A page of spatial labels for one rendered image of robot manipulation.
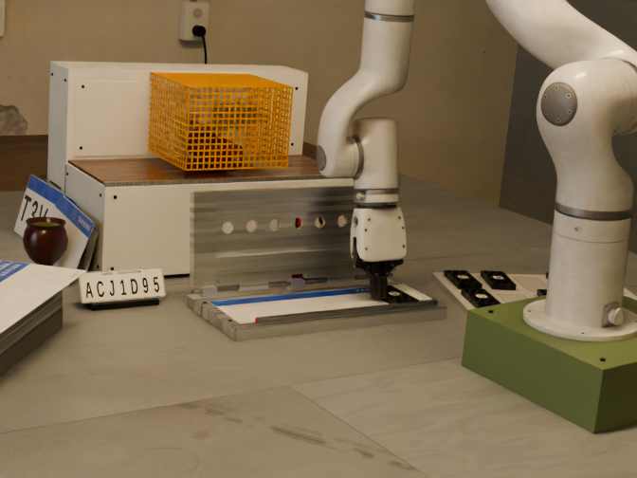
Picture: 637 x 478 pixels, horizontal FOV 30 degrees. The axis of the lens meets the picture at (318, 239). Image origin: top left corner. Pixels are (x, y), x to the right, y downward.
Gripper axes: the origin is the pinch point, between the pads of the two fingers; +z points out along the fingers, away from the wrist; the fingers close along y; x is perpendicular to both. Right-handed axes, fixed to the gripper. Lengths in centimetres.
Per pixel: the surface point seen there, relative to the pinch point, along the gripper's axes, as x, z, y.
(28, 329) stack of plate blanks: -3, 1, -67
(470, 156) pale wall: 198, -24, 174
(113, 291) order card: 16.0, -1.5, -46.4
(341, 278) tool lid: 10.4, -1.1, -1.7
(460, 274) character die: 11.3, 0.3, 27.5
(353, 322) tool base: -6.7, 5.1, -9.9
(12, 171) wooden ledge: 132, -23, -31
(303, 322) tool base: -6.8, 4.2, -20.1
